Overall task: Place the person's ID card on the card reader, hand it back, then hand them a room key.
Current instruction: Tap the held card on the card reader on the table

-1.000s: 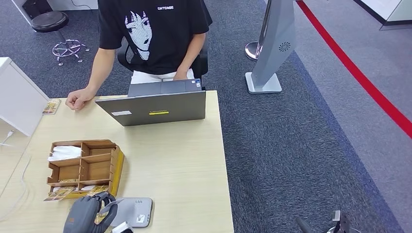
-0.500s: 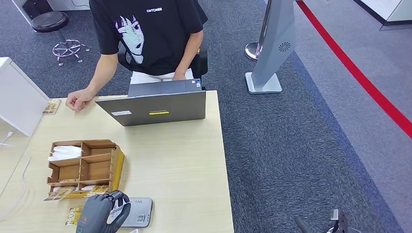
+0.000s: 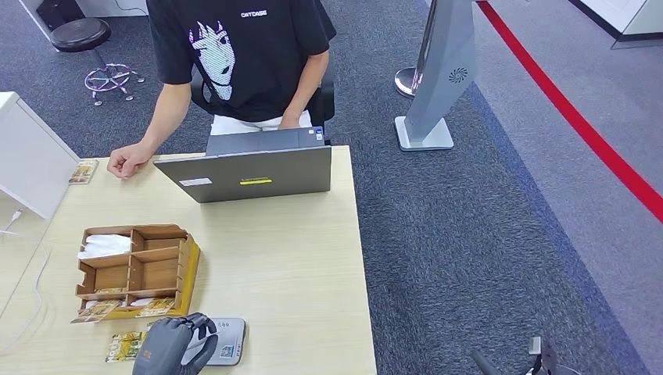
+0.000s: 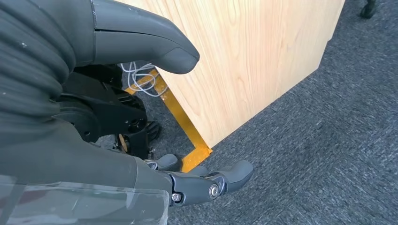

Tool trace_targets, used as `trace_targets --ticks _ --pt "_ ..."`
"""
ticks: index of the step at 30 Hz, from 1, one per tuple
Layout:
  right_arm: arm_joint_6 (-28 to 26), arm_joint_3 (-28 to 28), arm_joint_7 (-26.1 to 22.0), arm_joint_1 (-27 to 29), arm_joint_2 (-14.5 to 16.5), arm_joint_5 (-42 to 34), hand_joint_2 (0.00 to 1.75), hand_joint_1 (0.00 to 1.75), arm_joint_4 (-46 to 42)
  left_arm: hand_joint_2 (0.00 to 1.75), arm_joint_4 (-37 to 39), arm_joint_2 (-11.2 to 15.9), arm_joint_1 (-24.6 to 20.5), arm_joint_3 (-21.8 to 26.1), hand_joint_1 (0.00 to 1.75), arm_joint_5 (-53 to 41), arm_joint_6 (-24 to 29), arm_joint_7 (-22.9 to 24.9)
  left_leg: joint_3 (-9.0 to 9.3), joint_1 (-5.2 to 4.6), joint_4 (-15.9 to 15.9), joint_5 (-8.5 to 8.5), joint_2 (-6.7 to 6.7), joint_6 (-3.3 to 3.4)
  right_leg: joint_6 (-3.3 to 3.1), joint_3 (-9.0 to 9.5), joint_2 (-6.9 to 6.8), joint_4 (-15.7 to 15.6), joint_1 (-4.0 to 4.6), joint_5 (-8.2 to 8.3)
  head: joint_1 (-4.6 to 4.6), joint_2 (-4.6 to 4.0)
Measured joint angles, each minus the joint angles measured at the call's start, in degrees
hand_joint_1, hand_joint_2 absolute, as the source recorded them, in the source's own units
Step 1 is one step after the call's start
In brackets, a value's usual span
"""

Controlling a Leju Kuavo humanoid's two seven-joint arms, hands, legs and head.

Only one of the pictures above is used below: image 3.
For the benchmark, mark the grey kiosk stand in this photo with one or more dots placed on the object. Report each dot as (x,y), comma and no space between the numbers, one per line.
(440,77)

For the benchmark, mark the black office chair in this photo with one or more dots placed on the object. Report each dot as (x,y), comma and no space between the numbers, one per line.
(323,103)

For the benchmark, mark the person's left hand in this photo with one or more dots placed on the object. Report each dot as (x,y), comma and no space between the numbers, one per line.
(290,123)

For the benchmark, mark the person's left forearm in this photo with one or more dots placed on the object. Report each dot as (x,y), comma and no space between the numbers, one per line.
(308,83)

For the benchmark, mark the grey laptop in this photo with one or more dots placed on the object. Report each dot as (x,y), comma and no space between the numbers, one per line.
(259,173)

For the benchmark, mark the chrome stanchion base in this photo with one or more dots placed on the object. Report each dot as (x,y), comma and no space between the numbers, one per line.
(404,83)

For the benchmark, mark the black computer case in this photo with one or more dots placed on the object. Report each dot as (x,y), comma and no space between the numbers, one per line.
(59,11)

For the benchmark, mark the wooden desk organizer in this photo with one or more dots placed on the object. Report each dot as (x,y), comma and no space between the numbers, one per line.
(155,274)

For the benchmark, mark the person's right forearm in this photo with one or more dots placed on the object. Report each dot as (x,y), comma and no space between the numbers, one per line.
(165,119)

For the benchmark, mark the white counter with black base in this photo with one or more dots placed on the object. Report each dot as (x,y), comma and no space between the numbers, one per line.
(642,18)

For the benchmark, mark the person's right hand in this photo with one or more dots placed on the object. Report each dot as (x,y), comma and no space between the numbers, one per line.
(127,160)

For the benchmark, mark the white blank card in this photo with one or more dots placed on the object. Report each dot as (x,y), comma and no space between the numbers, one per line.
(139,302)

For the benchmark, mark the white cabinet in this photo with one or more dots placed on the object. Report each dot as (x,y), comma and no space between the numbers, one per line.
(26,155)

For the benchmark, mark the grey card reader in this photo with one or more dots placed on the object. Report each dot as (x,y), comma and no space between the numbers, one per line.
(234,336)

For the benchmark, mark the person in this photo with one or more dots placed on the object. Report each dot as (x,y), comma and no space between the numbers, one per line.
(259,62)

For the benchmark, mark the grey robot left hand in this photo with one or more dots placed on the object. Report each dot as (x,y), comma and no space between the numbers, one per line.
(160,347)

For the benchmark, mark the black round stool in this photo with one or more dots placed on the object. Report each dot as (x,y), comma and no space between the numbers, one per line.
(80,33)

